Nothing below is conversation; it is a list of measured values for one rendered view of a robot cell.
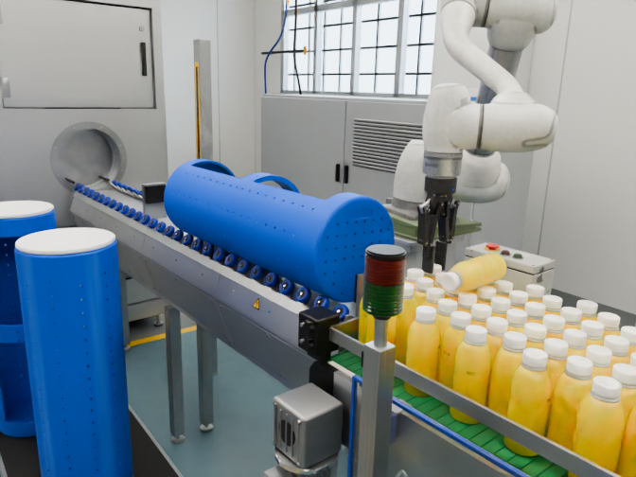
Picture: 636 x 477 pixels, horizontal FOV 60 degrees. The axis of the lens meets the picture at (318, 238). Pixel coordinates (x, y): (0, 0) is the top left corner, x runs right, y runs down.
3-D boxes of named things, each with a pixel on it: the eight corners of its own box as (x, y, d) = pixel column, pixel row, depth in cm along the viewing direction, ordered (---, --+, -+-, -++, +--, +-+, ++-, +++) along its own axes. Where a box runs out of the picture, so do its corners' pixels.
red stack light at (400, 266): (383, 270, 91) (385, 247, 90) (413, 281, 86) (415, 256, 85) (355, 277, 87) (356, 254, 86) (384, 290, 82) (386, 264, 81)
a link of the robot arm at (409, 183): (393, 192, 216) (401, 134, 210) (440, 199, 213) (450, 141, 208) (391, 199, 201) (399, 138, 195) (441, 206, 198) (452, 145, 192)
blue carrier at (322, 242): (230, 230, 221) (232, 158, 215) (391, 293, 156) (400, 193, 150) (163, 237, 204) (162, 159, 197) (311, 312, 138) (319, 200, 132)
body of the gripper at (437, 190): (440, 172, 137) (436, 209, 140) (416, 175, 132) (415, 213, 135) (465, 176, 132) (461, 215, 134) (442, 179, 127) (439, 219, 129)
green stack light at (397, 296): (381, 299, 92) (383, 271, 91) (411, 311, 87) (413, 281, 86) (353, 308, 88) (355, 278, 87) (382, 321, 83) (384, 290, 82)
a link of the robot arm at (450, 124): (418, 152, 127) (478, 155, 124) (424, 81, 123) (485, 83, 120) (422, 148, 137) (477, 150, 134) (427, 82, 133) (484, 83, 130)
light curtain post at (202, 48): (212, 369, 304) (204, 40, 260) (218, 373, 299) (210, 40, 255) (202, 372, 300) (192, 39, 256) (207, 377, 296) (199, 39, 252)
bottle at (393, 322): (363, 360, 127) (366, 292, 123) (392, 361, 127) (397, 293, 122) (364, 374, 120) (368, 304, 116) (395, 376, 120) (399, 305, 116)
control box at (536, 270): (483, 276, 156) (486, 240, 153) (550, 297, 141) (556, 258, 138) (461, 283, 150) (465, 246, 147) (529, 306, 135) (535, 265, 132)
